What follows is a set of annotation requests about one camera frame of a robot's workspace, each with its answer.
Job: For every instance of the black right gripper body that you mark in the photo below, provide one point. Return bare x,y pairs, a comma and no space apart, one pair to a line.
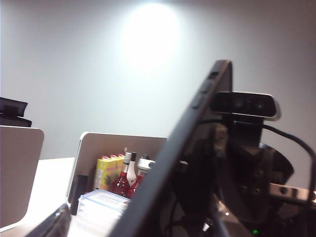
249,172

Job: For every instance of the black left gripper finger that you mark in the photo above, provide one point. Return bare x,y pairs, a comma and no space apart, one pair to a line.
54,224

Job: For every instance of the black smartphone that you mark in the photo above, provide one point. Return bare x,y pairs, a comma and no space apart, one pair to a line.
153,187

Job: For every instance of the grey-brown desk partition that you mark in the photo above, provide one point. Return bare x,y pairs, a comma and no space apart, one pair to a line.
103,144
17,172

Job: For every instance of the clear container blue lid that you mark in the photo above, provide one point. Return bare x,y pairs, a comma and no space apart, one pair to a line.
98,212

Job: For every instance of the yellow juice carton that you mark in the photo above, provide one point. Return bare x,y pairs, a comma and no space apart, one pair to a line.
106,172

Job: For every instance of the red bottle silver cap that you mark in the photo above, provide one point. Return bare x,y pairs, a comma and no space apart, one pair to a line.
138,182
121,184

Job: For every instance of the white bottle black cap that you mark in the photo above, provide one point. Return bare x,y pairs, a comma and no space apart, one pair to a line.
132,172

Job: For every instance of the black mesh office chair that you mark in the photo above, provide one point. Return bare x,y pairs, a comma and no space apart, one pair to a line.
12,118

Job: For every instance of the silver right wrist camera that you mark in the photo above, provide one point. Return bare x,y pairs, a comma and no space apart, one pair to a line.
247,105

